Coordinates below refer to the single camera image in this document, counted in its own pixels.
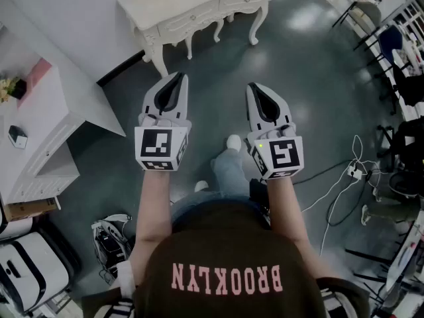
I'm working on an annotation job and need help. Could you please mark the cardboard box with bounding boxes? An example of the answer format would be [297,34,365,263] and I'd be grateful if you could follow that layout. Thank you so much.
[5,197,59,224]

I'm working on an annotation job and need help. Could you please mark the small black and white box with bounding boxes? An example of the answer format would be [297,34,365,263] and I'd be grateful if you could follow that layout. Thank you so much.
[7,125,29,150]

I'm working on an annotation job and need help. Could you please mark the black office chair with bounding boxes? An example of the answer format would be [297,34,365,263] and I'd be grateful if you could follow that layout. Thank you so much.
[376,119,424,172]

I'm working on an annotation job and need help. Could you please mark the grey backpack on floor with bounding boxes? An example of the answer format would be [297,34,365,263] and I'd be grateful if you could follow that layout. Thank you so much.
[90,213,134,278]

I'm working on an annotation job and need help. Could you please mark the black waist pack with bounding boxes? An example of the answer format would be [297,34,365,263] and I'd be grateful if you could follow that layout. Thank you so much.
[248,178,273,229]

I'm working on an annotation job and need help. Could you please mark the white case with black trim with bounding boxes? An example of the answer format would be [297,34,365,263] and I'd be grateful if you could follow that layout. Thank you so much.
[0,232,76,315]

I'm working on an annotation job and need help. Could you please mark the person's right white shoe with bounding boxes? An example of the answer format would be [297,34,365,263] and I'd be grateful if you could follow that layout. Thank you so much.
[226,134,242,152]

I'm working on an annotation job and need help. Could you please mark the white shelf unit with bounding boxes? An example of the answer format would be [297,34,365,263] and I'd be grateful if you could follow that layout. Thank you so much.
[380,0,424,123]

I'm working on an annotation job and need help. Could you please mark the grey chair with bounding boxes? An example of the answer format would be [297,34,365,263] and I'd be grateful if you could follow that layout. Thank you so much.
[332,0,384,51]

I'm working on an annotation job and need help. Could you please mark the white power strip with cables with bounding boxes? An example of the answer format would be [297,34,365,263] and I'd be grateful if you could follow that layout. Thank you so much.
[300,134,377,255]

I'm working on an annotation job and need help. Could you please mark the black jacket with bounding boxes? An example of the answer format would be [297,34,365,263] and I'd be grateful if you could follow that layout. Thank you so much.
[392,63,424,108]

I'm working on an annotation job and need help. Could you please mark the person's left forearm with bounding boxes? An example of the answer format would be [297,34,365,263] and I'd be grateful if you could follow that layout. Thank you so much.
[131,169,178,280]

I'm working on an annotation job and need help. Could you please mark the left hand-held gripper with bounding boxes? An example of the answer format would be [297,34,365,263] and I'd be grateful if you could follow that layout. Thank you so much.
[134,72,193,172]

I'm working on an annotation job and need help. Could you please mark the yellow flowers in black pot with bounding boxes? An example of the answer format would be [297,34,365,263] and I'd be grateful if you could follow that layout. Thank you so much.
[0,76,28,104]

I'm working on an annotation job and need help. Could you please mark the black tripod legs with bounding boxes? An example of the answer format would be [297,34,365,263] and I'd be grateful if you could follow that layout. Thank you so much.
[344,247,400,298]

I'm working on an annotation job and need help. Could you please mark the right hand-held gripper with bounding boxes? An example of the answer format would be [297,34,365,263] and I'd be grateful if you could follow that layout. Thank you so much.
[244,83,305,180]

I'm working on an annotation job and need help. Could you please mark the black cable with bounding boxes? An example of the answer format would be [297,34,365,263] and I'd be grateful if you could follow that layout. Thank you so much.
[290,159,352,186]

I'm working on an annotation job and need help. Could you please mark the person's brown shirt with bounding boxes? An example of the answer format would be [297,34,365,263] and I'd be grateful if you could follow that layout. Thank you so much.
[81,207,372,318]

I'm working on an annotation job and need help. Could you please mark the white arm strap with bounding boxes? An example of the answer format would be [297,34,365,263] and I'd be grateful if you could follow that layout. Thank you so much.
[117,260,137,299]

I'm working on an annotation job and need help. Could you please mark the pink board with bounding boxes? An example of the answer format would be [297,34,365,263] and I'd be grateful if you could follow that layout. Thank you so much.
[17,57,54,109]

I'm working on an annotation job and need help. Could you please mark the person's blue jeans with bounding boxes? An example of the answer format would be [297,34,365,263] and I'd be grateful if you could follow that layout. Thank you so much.
[171,146,263,235]

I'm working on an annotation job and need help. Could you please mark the blue chair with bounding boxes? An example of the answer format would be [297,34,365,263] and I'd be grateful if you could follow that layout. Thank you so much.
[366,25,407,76]

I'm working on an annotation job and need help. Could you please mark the person's right forearm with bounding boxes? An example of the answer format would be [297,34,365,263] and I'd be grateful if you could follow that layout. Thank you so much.
[264,176,321,280]

